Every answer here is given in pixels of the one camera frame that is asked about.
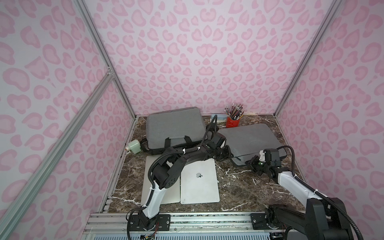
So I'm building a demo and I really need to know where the dark grey laptop case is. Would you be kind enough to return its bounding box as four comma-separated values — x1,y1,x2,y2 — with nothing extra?
218,124,282,168

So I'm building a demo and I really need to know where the grey zippered laptop bag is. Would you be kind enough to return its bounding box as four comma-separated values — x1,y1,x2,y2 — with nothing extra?
140,106,208,155

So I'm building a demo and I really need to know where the dark green laptop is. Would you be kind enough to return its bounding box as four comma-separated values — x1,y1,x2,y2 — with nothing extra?
141,155,181,205

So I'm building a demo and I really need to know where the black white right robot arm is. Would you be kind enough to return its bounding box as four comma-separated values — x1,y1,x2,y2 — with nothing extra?
246,149,363,240

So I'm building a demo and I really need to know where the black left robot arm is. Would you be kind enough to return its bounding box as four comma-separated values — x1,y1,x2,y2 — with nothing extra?
139,133,231,225

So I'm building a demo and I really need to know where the red pencil cup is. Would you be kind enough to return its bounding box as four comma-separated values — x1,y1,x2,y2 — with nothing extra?
226,117,240,128

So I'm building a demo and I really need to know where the bundle of coloured pencils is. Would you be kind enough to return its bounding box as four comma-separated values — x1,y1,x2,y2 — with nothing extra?
225,104,244,121

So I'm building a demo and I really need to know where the pale green tape dispenser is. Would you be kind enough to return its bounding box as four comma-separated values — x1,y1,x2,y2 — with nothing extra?
126,140,142,154

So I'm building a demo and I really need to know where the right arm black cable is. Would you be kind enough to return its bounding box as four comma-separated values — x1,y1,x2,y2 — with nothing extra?
275,145,361,240

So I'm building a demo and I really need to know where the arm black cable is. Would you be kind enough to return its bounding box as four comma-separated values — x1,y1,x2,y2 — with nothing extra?
125,114,219,240
275,145,361,240

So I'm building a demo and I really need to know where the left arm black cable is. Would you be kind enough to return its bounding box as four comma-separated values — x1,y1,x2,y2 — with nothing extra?
125,114,219,240

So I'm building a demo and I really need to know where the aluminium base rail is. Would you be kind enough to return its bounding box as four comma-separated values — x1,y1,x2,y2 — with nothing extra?
80,211,304,240

